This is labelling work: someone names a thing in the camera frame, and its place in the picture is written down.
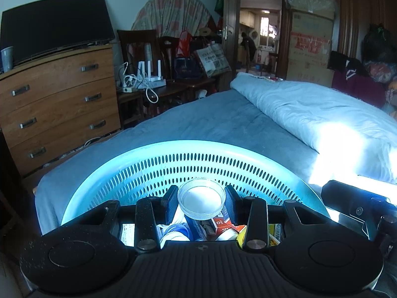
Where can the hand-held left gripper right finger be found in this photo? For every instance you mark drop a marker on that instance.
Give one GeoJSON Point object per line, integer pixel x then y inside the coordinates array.
{"type": "Point", "coordinates": [232, 206]}

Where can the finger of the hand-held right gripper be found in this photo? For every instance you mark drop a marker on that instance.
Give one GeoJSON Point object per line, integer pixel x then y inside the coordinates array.
{"type": "Point", "coordinates": [347, 198]}

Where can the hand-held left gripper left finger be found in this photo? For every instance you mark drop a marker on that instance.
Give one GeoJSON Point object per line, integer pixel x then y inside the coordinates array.
{"type": "Point", "coordinates": [170, 206]}

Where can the clear plastic jar ridged lid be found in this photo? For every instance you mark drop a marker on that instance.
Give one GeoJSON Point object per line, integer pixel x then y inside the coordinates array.
{"type": "Point", "coordinates": [201, 200]}

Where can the light blue perforated plastic basket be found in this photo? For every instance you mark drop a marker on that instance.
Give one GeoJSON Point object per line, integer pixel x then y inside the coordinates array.
{"type": "Point", "coordinates": [198, 149]}

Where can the red and white box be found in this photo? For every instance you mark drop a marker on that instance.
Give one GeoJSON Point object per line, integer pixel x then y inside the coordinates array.
{"type": "Point", "coordinates": [225, 223]}

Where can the blue capped bottle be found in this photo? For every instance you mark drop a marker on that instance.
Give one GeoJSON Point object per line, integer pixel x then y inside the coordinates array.
{"type": "Point", "coordinates": [175, 232]}

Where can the white cap bottle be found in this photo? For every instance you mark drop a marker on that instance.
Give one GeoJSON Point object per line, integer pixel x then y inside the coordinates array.
{"type": "Point", "coordinates": [226, 235]}

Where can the yellow packet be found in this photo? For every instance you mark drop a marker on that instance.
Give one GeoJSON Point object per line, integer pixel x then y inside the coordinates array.
{"type": "Point", "coordinates": [273, 234]}

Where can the white printed leaflet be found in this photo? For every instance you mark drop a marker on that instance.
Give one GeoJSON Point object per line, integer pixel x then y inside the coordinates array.
{"type": "Point", "coordinates": [127, 234]}

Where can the bed with blue sheet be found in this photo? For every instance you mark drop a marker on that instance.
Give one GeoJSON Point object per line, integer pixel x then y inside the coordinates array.
{"type": "Point", "coordinates": [201, 118]}

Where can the light blue folded duvet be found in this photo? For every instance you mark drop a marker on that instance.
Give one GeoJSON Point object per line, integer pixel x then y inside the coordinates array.
{"type": "Point", "coordinates": [294, 108]}

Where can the dark wooden side table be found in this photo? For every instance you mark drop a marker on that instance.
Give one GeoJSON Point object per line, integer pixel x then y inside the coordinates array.
{"type": "Point", "coordinates": [173, 91]}

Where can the maroon garment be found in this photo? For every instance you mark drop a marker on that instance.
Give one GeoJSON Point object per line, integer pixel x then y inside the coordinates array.
{"type": "Point", "coordinates": [356, 82]}

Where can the white router with antennas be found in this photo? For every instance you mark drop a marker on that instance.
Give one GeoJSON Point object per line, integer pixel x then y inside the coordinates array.
{"type": "Point", "coordinates": [153, 79]}

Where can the colourful patterned bag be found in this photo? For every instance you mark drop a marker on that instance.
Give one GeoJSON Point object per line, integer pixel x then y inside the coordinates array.
{"type": "Point", "coordinates": [381, 71]}

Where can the dark blue bag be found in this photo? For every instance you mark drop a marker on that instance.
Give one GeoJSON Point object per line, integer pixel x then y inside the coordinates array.
{"type": "Point", "coordinates": [187, 68]}

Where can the large cardboard box red print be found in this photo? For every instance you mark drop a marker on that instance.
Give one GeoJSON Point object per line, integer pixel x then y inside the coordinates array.
{"type": "Point", "coordinates": [310, 56]}

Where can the newspaper print bag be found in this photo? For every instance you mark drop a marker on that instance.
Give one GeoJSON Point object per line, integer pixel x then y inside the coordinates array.
{"type": "Point", "coordinates": [214, 59]}

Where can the wooden chest of drawers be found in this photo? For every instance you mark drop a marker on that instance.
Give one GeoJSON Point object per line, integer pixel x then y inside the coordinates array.
{"type": "Point", "coordinates": [59, 105]}

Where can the black bag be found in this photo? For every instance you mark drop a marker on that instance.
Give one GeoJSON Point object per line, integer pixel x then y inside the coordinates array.
{"type": "Point", "coordinates": [380, 43]}

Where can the red bag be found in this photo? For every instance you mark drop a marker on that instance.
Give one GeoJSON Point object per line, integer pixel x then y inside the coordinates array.
{"type": "Point", "coordinates": [184, 45]}

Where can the dark wooden chair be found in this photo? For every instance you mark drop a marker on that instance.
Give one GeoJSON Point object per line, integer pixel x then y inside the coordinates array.
{"type": "Point", "coordinates": [136, 42]}

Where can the checked cloth covered fan shape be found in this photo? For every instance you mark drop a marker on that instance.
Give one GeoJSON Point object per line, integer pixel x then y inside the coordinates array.
{"type": "Point", "coordinates": [173, 12]}

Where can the dark wooden door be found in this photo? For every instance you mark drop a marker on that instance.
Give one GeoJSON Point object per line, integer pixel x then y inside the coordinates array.
{"type": "Point", "coordinates": [231, 6]}

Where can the plastic covered cardboard box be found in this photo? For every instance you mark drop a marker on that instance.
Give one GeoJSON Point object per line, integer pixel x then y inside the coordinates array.
{"type": "Point", "coordinates": [310, 1]}

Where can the green hanging cloth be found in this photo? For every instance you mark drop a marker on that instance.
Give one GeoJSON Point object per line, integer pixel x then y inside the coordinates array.
{"type": "Point", "coordinates": [219, 3]}

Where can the black flat screen television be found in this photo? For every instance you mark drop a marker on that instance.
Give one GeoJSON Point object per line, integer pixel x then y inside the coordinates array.
{"type": "Point", "coordinates": [55, 26]}

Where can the grey cup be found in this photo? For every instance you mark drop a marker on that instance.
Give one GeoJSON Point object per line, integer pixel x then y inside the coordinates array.
{"type": "Point", "coordinates": [6, 59]}

